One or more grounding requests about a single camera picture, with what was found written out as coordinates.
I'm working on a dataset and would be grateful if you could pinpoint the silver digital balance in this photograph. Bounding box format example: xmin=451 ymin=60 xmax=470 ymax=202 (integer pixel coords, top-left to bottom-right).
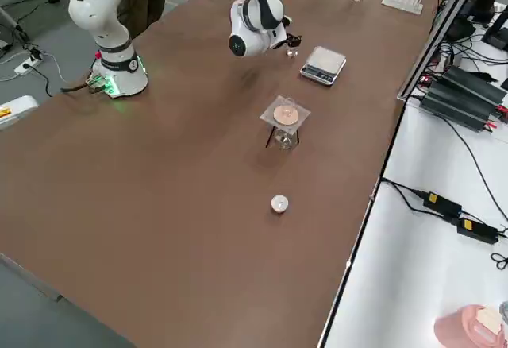
xmin=298 ymin=44 xmax=348 ymax=87

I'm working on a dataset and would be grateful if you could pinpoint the glass alcohol lamp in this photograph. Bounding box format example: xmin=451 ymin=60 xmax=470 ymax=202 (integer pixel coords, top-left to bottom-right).
xmin=274 ymin=125 xmax=297 ymax=151

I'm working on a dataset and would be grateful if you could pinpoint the black tripod stand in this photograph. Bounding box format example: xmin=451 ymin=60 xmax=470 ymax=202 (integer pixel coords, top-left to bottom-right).
xmin=264 ymin=124 xmax=302 ymax=150

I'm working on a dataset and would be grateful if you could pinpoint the white lamp cap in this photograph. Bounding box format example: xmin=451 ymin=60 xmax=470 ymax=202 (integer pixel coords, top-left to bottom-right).
xmin=270 ymin=194 xmax=290 ymax=215

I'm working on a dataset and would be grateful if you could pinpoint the black finned power supply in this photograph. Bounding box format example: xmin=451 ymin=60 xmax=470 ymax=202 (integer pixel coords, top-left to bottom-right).
xmin=419 ymin=80 xmax=499 ymax=133
xmin=441 ymin=64 xmax=508 ymax=105

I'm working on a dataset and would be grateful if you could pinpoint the black power adapter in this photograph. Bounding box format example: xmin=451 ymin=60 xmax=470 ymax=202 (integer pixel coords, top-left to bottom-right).
xmin=421 ymin=190 xmax=464 ymax=219
xmin=456 ymin=216 xmax=500 ymax=245

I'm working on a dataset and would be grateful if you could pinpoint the white power strip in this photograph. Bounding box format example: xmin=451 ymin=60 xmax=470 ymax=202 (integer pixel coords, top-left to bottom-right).
xmin=13 ymin=54 xmax=44 ymax=76

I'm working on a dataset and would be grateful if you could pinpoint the white box with yellow label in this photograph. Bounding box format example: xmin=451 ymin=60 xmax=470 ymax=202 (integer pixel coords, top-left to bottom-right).
xmin=0 ymin=94 xmax=40 ymax=132

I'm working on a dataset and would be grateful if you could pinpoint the pink container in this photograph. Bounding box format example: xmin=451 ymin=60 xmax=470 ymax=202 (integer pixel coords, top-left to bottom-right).
xmin=433 ymin=304 xmax=508 ymax=348

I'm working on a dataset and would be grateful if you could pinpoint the aluminium frame post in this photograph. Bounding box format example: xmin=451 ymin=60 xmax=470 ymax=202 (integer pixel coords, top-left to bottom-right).
xmin=396 ymin=0 xmax=491 ymax=102

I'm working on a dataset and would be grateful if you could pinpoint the black desk cable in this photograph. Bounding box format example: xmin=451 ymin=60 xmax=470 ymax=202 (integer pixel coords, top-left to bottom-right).
xmin=410 ymin=92 xmax=508 ymax=222

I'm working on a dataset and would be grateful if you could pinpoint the black base cable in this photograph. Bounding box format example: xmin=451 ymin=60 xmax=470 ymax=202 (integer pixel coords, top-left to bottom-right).
xmin=60 ymin=78 xmax=101 ymax=95

